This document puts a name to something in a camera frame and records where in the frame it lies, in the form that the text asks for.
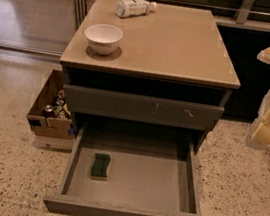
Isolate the green yellow sponge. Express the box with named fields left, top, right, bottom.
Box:
left=90, top=153, right=111, bottom=180

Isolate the grey drawer cabinet beige top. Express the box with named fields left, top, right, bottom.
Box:
left=60, top=0, right=240, bottom=147

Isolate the open grey middle drawer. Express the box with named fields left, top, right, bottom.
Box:
left=43, top=128, right=202, bottom=216

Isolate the closed grey top drawer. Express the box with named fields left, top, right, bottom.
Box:
left=64, top=84, right=224, bottom=130

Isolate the white plastic bottle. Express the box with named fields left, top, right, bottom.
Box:
left=115, top=0, right=157, bottom=18

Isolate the white ceramic bowl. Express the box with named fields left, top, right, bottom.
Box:
left=84, top=24, right=123, bottom=55

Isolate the cardboard box with items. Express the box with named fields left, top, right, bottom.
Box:
left=26, top=70, right=75, bottom=140

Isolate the metal can in box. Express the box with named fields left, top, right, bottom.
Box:
left=43, top=104, right=55, bottom=117

